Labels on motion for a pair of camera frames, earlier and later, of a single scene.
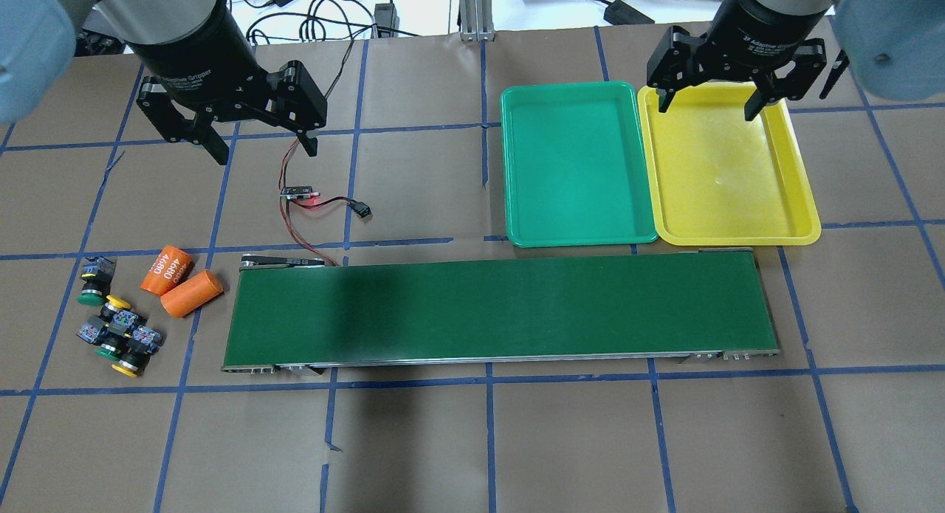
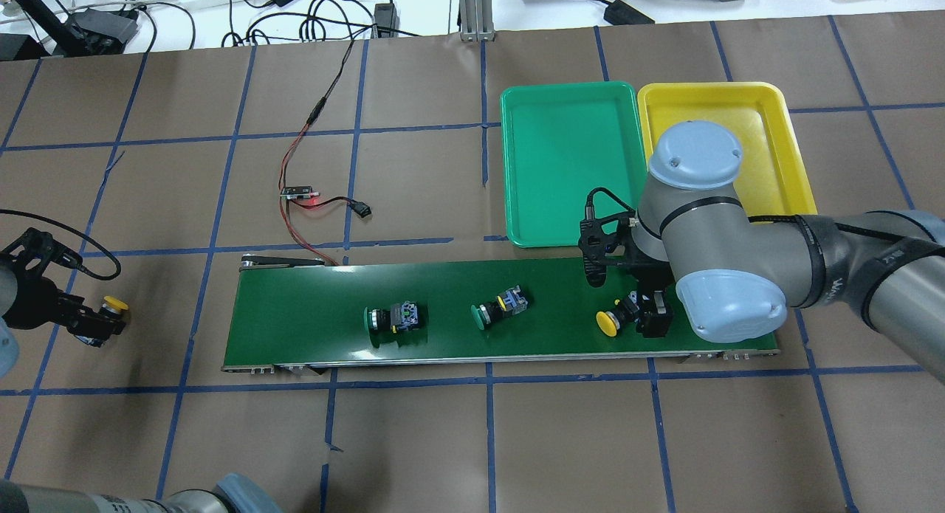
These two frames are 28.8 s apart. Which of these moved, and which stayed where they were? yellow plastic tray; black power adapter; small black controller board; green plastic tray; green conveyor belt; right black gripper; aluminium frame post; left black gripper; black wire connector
Moved: left black gripper; right black gripper
Stayed: green plastic tray; small black controller board; aluminium frame post; green conveyor belt; yellow plastic tray; black power adapter; black wire connector
